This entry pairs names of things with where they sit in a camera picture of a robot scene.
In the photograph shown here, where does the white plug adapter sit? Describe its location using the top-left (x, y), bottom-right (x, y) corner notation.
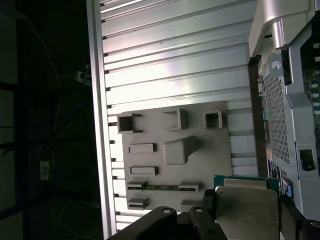
top-left (74, 64), bottom-right (91, 87)

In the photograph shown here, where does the open PC case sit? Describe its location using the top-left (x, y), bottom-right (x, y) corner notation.
top-left (247, 0), bottom-right (320, 226)

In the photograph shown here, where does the green motherboard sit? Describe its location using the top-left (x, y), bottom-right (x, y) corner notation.
top-left (301, 39), bottom-right (320, 126)

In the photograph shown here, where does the grey parts rack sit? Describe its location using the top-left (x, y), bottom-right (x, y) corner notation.
top-left (116, 101), bottom-right (230, 213)

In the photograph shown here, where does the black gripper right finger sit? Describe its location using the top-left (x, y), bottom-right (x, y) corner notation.
top-left (277, 199), bottom-right (320, 240)

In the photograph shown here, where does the green RAM stick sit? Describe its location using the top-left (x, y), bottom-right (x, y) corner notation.
top-left (127, 183), bottom-right (203, 192)

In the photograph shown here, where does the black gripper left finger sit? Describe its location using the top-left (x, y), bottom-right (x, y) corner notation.
top-left (107, 188), bottom-right (227, 240)

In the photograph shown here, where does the blue card retention clip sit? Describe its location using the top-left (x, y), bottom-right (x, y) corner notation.
top-left (283, 177), bottom-right (294, 198)

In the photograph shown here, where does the CPU with silver top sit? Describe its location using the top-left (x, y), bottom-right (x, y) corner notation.
top-left (213, 174), bottom-right (280, 240)

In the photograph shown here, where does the plain silver case handle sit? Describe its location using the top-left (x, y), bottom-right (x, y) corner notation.
top-left (248, 0), bottom-right (313, 58)

